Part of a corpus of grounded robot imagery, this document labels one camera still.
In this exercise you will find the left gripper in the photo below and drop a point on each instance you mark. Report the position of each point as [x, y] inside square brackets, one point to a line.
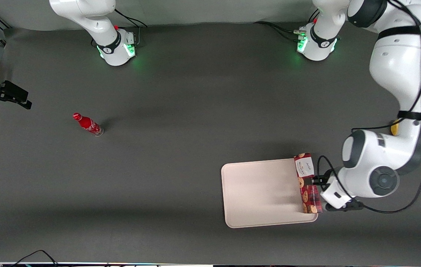
[322, 180]

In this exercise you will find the red cookie box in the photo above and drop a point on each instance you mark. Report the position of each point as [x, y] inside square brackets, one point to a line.
[311, 198]

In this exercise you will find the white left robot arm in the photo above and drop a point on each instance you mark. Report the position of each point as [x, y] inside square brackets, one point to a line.
[395, 66]

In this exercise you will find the beige plastic tray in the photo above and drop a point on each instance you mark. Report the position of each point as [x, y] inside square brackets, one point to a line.
[262, 193]

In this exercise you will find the red cola bottle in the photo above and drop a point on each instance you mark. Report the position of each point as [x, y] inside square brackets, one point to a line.
[88, 124]

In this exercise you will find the yellow lemon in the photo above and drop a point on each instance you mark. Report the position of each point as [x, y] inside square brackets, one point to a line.
[394, 128]

